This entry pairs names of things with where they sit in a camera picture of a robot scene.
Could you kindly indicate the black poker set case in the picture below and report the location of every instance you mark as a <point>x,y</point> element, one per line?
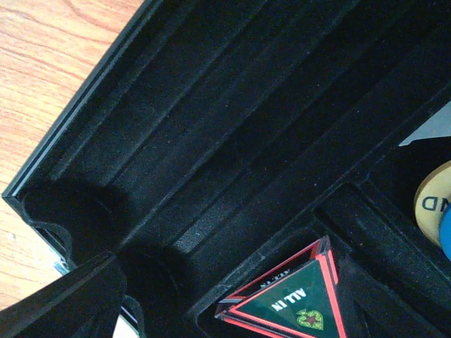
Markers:
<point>216,139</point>

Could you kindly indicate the triangular all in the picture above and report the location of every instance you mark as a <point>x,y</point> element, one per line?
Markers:
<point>296,298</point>

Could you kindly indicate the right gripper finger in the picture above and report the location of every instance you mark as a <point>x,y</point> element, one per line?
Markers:
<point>83,303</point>

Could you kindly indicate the blue round blind button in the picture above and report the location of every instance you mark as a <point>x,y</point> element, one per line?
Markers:
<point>445,233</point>

